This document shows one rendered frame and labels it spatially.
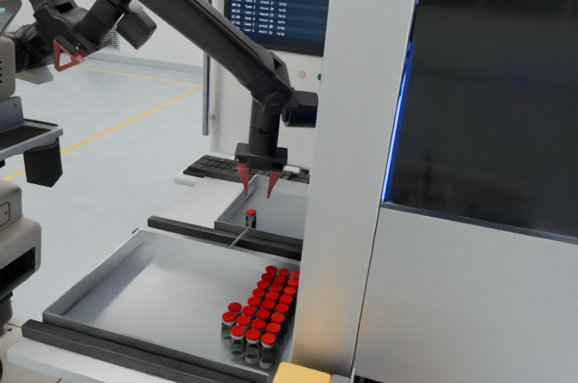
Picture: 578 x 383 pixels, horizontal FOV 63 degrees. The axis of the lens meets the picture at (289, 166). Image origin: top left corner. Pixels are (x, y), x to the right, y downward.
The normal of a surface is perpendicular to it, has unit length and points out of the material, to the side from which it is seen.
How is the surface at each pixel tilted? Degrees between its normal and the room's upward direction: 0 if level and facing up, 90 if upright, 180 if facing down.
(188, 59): 90
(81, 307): 0
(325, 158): 90
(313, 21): 90
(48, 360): 0
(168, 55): 90
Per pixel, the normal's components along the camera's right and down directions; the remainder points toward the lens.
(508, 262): -0.26, 0.35
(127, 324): 0.08, -0.92
